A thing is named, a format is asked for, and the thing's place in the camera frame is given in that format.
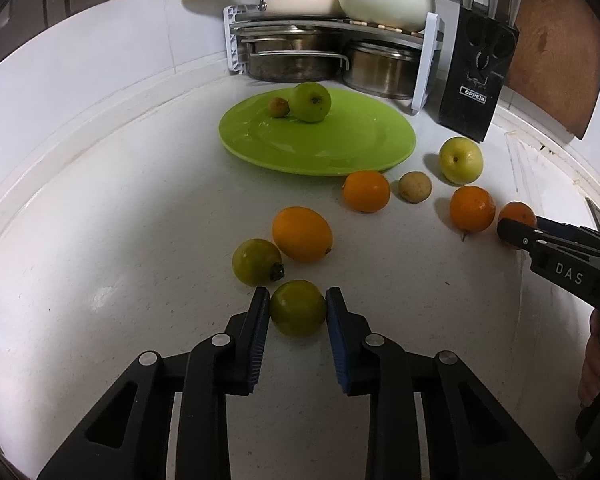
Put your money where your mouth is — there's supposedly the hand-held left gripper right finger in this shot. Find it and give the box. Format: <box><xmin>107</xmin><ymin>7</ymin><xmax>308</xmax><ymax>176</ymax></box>
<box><xmin>325</xmin><ymin>287</ymin><xmax>562</xmax><ymax>480</ymax></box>

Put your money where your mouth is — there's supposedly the green plate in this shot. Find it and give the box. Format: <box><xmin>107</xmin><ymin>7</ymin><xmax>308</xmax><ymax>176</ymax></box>
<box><xmin>217</xmin><ymin>88</ymin><xmax>417</xmax><ymax>177</ymax></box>

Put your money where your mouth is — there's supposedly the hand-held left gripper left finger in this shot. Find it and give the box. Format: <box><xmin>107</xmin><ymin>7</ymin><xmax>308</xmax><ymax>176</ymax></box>
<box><xmin>37</xmin><ymin>287</ymin><xmax>271</xmax><ymax>480</ymax></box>

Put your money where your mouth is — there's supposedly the person's right hand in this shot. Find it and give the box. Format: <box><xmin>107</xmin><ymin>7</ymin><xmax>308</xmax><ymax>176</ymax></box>
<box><xmin>577</xmin><ymin>309</ymin><xmax>600</xmax><ymax>409</ymax></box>

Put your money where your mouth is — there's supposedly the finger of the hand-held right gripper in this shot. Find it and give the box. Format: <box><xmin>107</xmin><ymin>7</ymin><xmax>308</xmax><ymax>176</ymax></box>
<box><xmin>535</xmin><ymin>214</ymin><xmax>600</xmax><ymax>244</ymax></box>
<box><xmin>496</xmin><ymin>218</ymin><xmax>600</xmax><ymax>263</ymax></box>

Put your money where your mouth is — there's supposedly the round green fruit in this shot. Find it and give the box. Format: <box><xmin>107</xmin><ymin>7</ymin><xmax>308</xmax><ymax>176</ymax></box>
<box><xmin>269</xmin><ymin>280</ymin><xmax>329</xmax><ymax>338</ymax></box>

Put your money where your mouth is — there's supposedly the wooden cutting board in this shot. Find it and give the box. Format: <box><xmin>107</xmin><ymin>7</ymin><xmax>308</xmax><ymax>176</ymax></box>
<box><xmin>500</xmin><ymin>0</ymin><xmax>600</xmax><ymax>141</ymax></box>

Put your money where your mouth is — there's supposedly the round steel pot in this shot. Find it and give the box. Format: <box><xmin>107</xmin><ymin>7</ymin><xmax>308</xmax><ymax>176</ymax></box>
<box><xmin>341</xmin><ymin>40</ymin><xmax>423</xmax><ymax>101</ymax></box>

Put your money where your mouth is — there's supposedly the green apple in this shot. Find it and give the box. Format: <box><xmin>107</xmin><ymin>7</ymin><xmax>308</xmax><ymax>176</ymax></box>
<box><xmin>288</xmin><ymin>82</ymin><xmax>332</xmax><ymax>123</ymax></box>

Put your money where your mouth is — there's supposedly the oval orange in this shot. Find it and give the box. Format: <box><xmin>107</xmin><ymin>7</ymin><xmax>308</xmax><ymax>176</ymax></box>
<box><xmin>272</xmin><ymin>206</ymin><xmax>334</xmax><ymax>263</ymax></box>

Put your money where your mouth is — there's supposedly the round orange with stem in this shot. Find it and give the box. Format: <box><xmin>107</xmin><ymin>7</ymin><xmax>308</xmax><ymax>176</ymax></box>
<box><xmin>449</xmin><ymin>185</ymin><xmax>496</xmax><ymax>242</ymax></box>

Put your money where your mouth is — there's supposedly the white pot rack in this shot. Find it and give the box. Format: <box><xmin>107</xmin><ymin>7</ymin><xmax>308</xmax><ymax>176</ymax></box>
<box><xmin>223</xmin><ymin>5</ymin><xmax>445</xmax><ymax>116</ymax></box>

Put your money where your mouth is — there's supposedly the steel pot with handle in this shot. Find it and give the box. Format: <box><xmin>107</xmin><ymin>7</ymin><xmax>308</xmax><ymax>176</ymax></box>
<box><xmin>239</xmin><ymin>30</ymin><xmax>351</xmax><ymax>84</ymax></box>

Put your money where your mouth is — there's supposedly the green fruit with dark stem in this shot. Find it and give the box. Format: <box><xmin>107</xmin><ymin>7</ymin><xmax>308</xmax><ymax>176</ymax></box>
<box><xmin>231</xmin><ymin>238</ymin><xmax>286</xmax><ymax>288</ymax></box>

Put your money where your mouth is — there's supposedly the black knife block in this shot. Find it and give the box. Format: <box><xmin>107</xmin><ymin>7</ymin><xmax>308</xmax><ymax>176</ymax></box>
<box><xmin>438</xmin><ymin>2</ymin><xmax>521</xmax><ymax>143</ymax></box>

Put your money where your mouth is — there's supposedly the yellow-green apple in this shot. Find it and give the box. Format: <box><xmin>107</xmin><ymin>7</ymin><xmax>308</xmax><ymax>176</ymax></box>
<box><xmin>439</xmin><ymin>136</ymin><xmax>484</xmax><ymax>185</ymax></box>

